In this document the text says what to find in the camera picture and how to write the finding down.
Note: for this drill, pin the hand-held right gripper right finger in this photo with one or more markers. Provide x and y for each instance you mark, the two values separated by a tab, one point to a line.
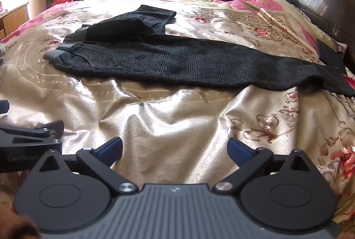
238	150

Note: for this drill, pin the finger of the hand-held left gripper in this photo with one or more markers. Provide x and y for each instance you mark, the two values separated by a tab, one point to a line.
48	128
3	107

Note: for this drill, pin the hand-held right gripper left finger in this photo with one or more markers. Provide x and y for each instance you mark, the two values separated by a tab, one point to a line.
112	148

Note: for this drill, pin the dark grey pants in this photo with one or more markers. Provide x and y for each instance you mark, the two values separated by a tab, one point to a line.
166	61

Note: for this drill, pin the floral satin bedspread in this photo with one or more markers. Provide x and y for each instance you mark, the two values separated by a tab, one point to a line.
172	122

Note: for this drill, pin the wooden cabinet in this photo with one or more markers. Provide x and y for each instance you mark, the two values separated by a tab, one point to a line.
15	19

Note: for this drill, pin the dark flat notebook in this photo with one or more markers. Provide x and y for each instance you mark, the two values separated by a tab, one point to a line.
330	56

